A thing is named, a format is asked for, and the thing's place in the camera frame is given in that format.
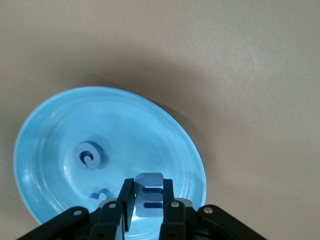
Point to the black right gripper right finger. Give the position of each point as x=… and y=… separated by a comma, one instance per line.
x=175, y=222

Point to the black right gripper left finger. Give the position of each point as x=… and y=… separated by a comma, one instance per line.
x=112, y=220

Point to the blue foam letter x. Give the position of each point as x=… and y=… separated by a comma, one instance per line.
x=96, y=198

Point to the blue foam letter m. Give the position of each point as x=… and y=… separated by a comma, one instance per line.
x=150, y=181

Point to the blue foam letter c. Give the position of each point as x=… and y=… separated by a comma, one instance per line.
x=80, y=152

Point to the blue plate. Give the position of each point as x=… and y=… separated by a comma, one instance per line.
x=62, y=125

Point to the brown table cover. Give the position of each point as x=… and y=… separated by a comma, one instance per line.
x=250, y=75

